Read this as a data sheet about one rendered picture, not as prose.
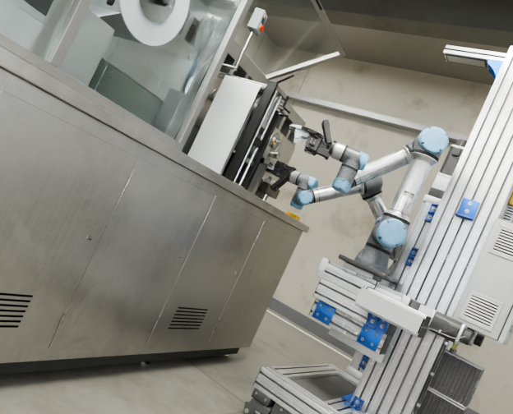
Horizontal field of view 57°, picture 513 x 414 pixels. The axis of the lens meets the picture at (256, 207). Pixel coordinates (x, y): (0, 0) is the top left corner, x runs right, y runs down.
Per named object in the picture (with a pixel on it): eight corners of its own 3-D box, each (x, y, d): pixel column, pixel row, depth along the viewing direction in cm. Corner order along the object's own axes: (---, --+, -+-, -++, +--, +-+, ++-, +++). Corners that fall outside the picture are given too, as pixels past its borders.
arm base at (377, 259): (389, 277, 213) (398, 256, 213) (380, 272, 200) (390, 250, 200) (359, 263, 221) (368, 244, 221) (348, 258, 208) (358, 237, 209)
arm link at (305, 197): (390, 190, 246) (300, 210, 242) (383, 190, 257) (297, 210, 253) (386, 168, 246) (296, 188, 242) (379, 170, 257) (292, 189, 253)
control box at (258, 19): (259, 29, 220) (268, 11, 220) (247, 25, 221) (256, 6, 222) (261, 37, 227) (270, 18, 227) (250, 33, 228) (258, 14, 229)
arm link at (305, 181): (310, 190, 255) (316, 177, 255) (293, 184, 260) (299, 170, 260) (314, 195, 262) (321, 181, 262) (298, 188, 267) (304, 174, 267)
